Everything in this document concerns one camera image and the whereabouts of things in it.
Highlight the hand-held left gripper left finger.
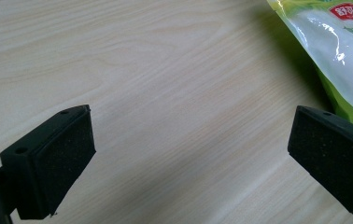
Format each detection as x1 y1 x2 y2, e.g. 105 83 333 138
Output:
0 104 97 220

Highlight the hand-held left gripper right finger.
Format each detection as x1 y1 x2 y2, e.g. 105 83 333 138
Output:
287 105 353 222

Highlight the green and white plastic bag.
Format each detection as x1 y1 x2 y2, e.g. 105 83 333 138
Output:
266 0 353 134

